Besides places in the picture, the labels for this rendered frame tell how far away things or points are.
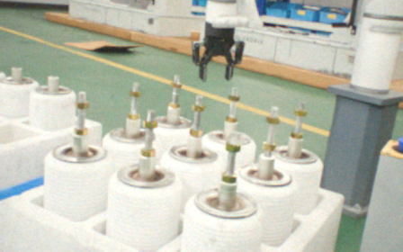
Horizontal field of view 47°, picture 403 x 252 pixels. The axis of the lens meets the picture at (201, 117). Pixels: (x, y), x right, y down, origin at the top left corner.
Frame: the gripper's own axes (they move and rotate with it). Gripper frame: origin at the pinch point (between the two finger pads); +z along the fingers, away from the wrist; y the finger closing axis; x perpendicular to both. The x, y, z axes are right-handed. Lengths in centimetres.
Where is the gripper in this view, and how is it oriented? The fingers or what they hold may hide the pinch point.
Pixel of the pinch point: (216, 76)
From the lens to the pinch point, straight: 121.1
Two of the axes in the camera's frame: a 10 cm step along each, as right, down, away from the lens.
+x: 3.5, 3.9, -8.5
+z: -0.7, 9.2, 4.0
